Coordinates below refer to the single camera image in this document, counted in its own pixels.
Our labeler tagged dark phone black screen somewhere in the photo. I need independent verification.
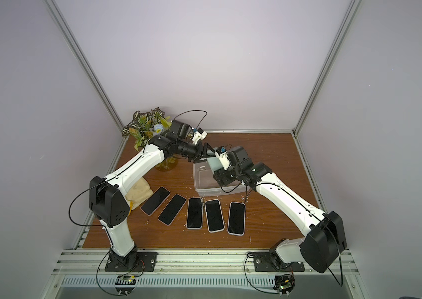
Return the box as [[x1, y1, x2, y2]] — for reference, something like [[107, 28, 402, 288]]
[[158, 194, 187, 225]]

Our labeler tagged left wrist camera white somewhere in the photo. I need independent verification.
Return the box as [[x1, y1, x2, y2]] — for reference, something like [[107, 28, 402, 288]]
[[192, 128, 207, 145]]

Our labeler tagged controller board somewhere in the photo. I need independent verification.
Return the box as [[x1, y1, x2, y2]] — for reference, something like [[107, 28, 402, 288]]
[[114, 275, 137, 296], [273, 274, 296, 297]]

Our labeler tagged artificial green leafy plant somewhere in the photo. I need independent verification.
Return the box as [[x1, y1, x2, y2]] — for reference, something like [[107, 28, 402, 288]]
[[121, 107, 172, 150]]

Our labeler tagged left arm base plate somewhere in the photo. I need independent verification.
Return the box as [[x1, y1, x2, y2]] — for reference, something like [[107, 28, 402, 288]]
[[105, 250, 158, 272]]

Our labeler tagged pink cased phone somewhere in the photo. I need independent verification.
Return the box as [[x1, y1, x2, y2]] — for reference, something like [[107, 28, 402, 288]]
[[141, 187, 171, 216]]

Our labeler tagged left controller board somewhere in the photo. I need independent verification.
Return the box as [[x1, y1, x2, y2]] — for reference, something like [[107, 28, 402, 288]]
[[114, 275, 137, 296]]

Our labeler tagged white phone black screen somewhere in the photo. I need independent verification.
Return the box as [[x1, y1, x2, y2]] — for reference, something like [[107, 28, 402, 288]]
[[227, 202, 246, 236]]

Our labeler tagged clear plastic storage box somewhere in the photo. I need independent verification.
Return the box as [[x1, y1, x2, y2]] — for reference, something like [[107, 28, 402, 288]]
[[193, 159, 247, 198]]

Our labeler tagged right controller board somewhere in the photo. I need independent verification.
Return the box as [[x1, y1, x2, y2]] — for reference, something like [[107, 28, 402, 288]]
[[273, 274, 296, 297]]

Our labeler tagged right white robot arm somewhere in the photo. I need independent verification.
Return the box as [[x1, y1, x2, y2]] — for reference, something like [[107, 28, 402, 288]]
[[213, 146, 347, 274]]

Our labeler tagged amber transparent plastic vase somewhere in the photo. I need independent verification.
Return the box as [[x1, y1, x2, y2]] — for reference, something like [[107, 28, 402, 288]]
[[155, 157, 178, 171]]

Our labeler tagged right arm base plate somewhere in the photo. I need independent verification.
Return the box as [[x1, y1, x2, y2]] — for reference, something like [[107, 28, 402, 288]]
[[247, 252, 305, 272]]

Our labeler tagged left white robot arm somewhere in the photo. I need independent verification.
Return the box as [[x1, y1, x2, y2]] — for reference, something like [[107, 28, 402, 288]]
[[90, 120, 213, 270]]

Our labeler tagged green cased phone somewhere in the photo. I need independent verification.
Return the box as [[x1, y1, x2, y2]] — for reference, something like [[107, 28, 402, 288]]
[[207, 157, 223, 173]]

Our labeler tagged beige cased phone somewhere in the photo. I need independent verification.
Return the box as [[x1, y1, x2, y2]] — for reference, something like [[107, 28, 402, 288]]
[[205, 199, 224, 233]]

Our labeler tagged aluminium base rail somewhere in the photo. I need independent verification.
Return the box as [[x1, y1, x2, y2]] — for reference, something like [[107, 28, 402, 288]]
[[41, 249, 370, 299]]

